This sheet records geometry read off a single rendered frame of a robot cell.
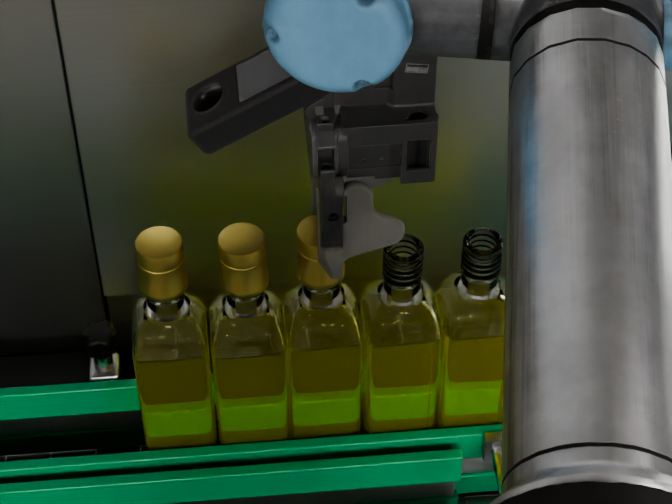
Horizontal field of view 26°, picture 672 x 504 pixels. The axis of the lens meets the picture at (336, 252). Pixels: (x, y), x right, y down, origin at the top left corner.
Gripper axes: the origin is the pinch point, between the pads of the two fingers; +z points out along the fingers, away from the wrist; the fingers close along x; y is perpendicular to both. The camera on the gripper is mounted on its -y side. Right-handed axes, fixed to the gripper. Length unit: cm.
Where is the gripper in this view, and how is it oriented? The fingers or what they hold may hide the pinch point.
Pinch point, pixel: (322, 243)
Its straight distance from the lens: 104.2
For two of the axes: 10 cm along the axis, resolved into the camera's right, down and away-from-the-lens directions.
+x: -1.1, -7.1, 6.9
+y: 9.9, -0.8, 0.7
